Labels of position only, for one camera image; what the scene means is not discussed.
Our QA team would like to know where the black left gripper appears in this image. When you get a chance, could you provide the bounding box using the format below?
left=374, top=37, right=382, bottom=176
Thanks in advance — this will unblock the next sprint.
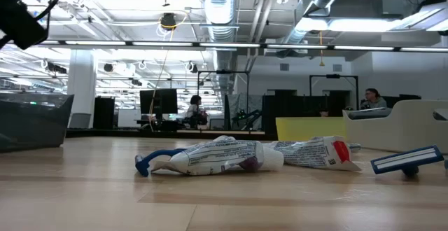
left=0, top=0, right=49, bottom=50

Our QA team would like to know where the white travel toothpaste tube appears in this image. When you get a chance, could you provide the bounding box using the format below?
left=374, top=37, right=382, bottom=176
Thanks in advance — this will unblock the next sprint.
left=150, top=135, right=285, bottom=176
left=267, top=135, right=362, bottom=172

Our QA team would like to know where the dark grey roll-on deodorant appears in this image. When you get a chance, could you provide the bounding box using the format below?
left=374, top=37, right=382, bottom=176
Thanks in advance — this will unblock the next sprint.
left=348, top=106, right=393, bottom=120

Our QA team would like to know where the white building pillar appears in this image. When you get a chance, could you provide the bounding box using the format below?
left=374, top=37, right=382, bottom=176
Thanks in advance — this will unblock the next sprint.
left=66, top=48, right=97, bottom=130

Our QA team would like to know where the grey translucent plastic bin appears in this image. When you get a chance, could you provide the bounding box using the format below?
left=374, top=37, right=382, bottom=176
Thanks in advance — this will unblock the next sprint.
left=0, top=92, right=75, bottom=154

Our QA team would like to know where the grey waste bin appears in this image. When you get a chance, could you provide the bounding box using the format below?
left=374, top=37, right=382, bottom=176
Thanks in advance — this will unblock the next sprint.
left=71, top=113, right=92, bottom=130

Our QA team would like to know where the black cabinet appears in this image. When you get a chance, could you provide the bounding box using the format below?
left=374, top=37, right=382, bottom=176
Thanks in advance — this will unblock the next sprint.
left=92, top=97, right=116, bottom=130

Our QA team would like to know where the black computer monitor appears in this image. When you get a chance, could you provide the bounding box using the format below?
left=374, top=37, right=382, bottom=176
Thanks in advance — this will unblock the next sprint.
left=139, top=88, right=179, bottom=116

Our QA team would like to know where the grey cover sheet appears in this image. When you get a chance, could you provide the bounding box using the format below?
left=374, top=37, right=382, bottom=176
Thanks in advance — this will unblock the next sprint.
left=229, top=93, right=263, bottom=120

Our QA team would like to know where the wooden background table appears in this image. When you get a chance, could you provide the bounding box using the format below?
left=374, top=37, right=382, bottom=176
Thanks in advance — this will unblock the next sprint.
left=176, top=129, right=266, bottom=136

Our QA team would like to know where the yellow plastic bin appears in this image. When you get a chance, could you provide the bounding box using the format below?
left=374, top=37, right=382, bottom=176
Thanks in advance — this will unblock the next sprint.
left=275, top=116, right=348, bottom=142

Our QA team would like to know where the white plastic bin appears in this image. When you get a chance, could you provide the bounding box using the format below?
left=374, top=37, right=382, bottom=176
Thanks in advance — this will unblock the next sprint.
left=342, top=99, right=448, bottom=155

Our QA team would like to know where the black ceiling cable reel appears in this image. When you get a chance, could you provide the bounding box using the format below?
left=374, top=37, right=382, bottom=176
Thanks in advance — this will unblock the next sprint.
left=160, top=12, right=177, bottom=32

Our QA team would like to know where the yellow hanging cable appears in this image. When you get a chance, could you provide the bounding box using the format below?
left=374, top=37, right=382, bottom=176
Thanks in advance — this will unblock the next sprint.
left=147, top=12, right=190, bottom=131

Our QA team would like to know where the long ceiling light rail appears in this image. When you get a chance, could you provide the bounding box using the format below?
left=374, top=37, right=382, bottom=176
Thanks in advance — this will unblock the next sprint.
left=34, top=38, right=448, bottom=53

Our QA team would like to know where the black metal frame stand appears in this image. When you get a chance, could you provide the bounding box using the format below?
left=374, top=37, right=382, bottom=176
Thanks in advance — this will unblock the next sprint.
left=197, top=69, right=250, bottom=131
left=309, top=73, right=360, bottom=111

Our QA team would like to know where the black partition wall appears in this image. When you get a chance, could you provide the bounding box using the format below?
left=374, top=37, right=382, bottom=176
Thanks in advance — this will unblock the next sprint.
left=262, top=94, right=351, bottom=136

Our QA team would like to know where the yellow hanging pendant cord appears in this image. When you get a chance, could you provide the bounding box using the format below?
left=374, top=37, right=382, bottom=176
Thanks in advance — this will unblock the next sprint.
left=318, top=30, right=326, bottom=67

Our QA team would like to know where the grey rectangular air duct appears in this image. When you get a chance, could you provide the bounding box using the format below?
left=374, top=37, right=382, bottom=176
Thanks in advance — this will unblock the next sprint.
left=328, top=0, right=407, bottom=19

